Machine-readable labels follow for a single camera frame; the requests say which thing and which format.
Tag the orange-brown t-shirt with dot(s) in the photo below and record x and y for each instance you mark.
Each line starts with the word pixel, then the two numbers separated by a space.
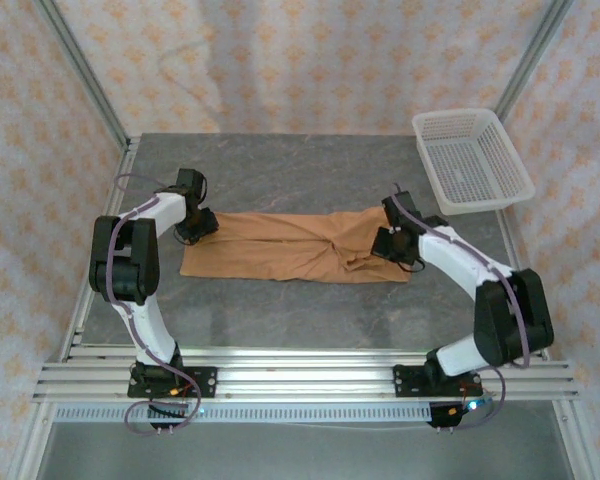
pixel 280 245

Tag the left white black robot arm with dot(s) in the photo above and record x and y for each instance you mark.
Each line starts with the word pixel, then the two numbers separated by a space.
pixel 150 330

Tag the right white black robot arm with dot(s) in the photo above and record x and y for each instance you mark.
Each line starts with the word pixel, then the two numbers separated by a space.
pixel 455 255

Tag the white plastic mesh basket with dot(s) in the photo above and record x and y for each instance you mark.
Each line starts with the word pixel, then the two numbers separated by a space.
pixel 480 160

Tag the aluminium table side rail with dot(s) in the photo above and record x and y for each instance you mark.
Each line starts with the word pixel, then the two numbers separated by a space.
pixel 507 235
pixel 82 320

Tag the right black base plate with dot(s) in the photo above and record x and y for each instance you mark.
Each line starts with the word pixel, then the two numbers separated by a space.
pixel 407 382

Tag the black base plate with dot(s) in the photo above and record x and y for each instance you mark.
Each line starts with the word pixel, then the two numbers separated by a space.
pixel 202 382
pixel 407 382

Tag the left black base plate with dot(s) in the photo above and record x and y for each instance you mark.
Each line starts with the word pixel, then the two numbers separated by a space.
pixel 202 382

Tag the wide aluminium mounting rail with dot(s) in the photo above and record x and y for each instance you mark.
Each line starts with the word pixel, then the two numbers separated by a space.
pixel 305 375

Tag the aluminium upright post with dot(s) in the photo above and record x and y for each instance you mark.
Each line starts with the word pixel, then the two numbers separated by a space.
pixel 83 70
pixel 531 60

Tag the aluminium frame leg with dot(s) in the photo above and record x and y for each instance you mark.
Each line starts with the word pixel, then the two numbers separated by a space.
pixel 32 440
pixel 577 440

